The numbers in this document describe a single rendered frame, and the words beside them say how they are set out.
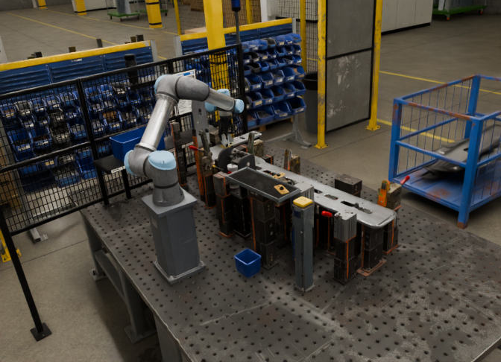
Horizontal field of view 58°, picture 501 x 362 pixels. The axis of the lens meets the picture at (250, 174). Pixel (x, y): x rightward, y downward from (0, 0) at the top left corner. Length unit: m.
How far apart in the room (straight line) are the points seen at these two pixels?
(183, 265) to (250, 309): 0.42
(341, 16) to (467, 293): 3.77
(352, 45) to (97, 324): 4.03
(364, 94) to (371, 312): 4.15
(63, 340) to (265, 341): 1.67
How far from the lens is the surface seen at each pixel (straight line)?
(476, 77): 5.03
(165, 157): 2.09
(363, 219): 2.14
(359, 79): 5.81
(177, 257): 2.26
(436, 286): 2.29
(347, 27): 5.48
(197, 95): 2.25
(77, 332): 3.31
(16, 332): 3.51
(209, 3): 3.39
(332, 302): 2.13
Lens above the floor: 2.10
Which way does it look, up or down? 25 degrees down
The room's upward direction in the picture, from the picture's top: 4 degrees counter-clockwise
